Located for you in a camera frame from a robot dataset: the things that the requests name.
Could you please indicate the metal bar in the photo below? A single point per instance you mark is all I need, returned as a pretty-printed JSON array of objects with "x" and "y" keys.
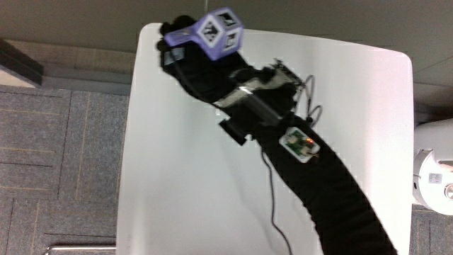
[{"x": 79, "y": 248}]

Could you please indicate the person's right forearm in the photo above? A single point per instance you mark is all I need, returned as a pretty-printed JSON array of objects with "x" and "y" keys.
[{"x": 318, "y": 177}]

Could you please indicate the person's right hand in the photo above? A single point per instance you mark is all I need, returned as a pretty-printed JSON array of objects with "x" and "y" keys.
[{"x": 198, "y": 69}]

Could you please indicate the white round device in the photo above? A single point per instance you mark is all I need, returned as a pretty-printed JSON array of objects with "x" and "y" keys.
[{"x": 433, "y": 166}]

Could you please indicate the dark wooden furniture corner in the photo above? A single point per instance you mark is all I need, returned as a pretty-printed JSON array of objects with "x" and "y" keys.
[{"x": 17, "y": 69}]

